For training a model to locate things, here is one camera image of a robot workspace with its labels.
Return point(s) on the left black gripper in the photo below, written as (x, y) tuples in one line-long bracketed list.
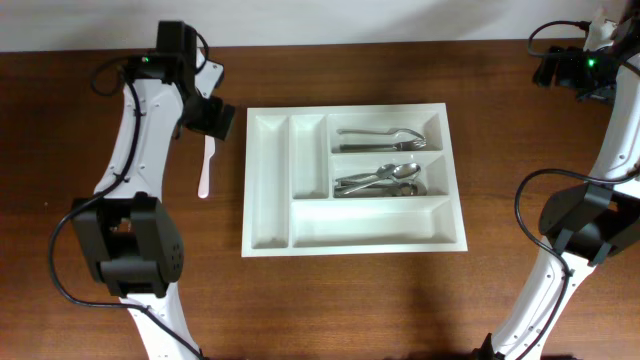
[(212, 122)]

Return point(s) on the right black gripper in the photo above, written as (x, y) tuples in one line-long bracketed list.
[(546, 73)]

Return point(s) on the white plastic knife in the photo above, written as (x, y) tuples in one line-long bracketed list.
[(204, 180)]

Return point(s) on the small metal spoon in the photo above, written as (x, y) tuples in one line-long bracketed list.
[(363, 176), (350, 190)]

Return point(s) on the metal fork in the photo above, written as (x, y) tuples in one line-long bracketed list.
[(412, 145), (392, 131)]

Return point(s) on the large metal spoon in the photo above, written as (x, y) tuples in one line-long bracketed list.
[(408, 188), (401, 172)]

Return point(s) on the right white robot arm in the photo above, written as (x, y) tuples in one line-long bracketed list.
[(580, 227)]

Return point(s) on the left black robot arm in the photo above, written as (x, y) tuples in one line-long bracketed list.
[(129, 242)]

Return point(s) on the white plastic cutlery tray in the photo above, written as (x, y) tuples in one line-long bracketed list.
[(293, 159)]

